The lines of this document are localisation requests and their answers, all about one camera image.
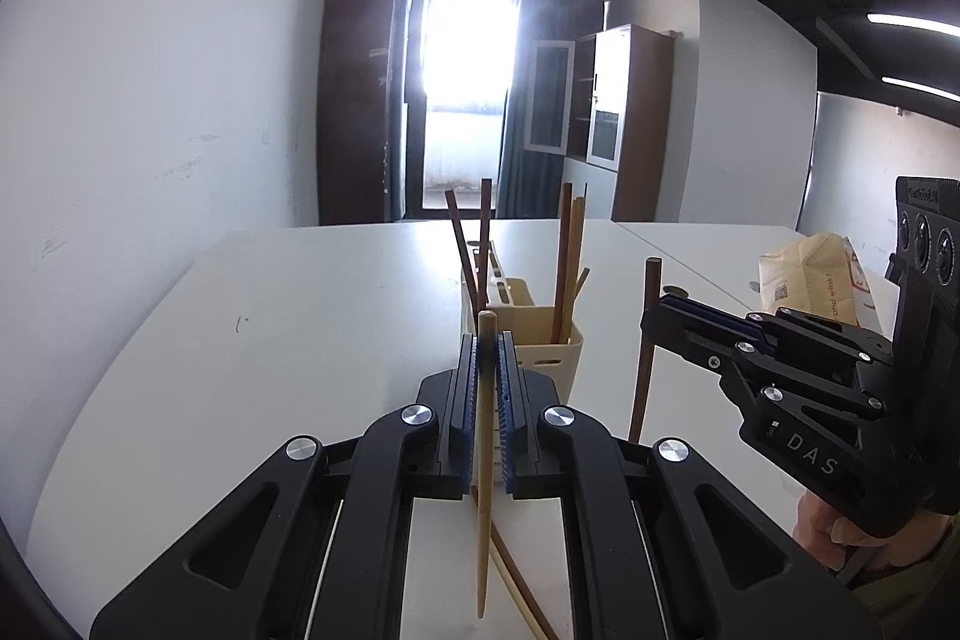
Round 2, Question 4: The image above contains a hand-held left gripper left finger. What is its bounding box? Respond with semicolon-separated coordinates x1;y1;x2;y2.
90;332;481;640

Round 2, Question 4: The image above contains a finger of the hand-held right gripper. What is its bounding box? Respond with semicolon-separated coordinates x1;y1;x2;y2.
661;297;895;378
641;308;886;420

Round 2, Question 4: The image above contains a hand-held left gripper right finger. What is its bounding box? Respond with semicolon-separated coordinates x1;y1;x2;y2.
495;331;882;640

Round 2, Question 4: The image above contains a cream plastic utensil holder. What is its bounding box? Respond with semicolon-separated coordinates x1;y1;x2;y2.
459;239;584;405

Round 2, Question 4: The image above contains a dark wooden chopstick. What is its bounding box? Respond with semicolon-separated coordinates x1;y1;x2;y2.
477;179;494;313
553;182;575;342
471;488;561;640
444;188;481;315
628;257;664;444

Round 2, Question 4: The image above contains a person's right forearm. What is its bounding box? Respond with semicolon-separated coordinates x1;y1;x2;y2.
855;527;960;618

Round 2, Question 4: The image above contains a person's right hand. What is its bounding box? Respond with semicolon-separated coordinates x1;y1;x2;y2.
795;494;950;572

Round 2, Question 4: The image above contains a brown paper bag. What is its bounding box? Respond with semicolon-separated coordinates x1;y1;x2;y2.
757;233;901;333

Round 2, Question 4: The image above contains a wooden cabinet with glass doors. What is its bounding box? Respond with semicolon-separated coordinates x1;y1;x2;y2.
523;25;674;223

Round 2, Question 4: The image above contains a ceiling light strip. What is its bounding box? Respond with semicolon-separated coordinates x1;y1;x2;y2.
866;12;960;37
881;76;960;101

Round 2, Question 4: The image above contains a dark curtain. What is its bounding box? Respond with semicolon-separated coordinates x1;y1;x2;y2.
496;0;607;221

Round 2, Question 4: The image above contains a dark wooden cabinet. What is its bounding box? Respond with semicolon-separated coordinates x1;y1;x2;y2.
316;0;398;226

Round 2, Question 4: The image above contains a glass balcony door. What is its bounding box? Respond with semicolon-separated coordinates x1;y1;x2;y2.
390;0;522;221

